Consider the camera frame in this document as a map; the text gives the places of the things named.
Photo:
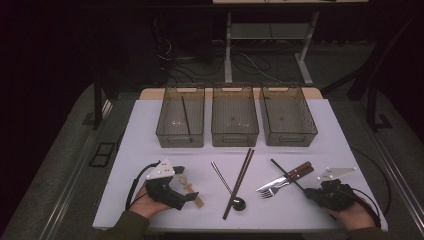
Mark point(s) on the person's left hand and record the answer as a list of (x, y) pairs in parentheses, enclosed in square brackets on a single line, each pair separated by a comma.
[(146, 206)]

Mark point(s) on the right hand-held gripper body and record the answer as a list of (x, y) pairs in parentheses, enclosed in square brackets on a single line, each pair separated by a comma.
[(336, 198)]

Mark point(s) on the person's right hand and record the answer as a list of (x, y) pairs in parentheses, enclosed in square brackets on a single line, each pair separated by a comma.
[(358, 218)]

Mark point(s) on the aluminium floor rail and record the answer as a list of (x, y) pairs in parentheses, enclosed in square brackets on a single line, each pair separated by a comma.
[(76, 170), (401, 180)]

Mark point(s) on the black chopstick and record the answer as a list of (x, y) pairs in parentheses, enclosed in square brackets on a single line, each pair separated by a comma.
[(186, 115), (286, 174)]

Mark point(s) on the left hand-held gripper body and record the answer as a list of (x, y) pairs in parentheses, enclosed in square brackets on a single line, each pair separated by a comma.
[(163, 191)]

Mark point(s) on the black metal stand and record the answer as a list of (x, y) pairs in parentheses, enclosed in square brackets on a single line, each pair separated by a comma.
[(371, 106), (97, 106)]

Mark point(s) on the white metal frame desk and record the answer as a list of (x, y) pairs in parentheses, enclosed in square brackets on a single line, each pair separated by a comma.
[(228, 50)]

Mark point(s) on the light wooden spoon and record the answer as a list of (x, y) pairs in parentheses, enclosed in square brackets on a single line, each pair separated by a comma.
[(197, 200)]

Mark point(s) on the translucent grey plastic bin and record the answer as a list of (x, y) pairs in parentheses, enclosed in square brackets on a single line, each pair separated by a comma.
[(235, 115), (170, 116), (286, 115)]

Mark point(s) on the metal spoon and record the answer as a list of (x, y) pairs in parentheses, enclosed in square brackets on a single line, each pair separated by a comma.
[(239, 204)]

